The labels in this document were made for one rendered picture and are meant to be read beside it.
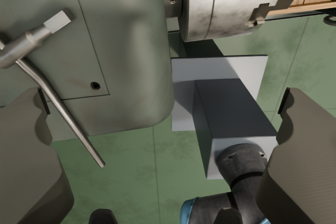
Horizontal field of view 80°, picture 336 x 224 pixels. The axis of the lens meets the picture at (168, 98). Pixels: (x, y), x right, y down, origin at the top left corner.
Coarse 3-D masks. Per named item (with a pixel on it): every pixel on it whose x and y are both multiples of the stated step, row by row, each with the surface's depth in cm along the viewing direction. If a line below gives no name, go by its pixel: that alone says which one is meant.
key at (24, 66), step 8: (0, 40) 24; (0, 48) 24; (16, 64) 25; (24, 64) 25; (32, 72) 26; (40, 80) 27; (48, 88) 28; (48, 96) 28; (56, 96) 29; (56, 104) 29; (64, 112) 30; (72, 120) 31; (72, 128) 32; (80, 128) 33; (80, 136) 33; (88, 144) 35; (96, 152) 36; (96, 160) 37
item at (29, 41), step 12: (60, 12) 22; (48, 24) 23; (60, 24) 23; (24, 36) 23; (36, 36) 23; (12, 48) 24; (24, 48) 24; (36, 48) 24; (0, 60) 24; (12, 60) 25
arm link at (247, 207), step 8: (256, 176) 53; (240, 184) 53; (248, 184) 52; (256, 184) 51; (232, 192) 52; (240, 192) 51; (248, 192) 50; (256, 192) 50; (232, 200) 50; (240, 200) 49; (248, 200) 48; (240, 208) 48; (248, 208) 47; (256, 208) 47; (248, 216) 46; (256, 216) 46; (264, 216) 45
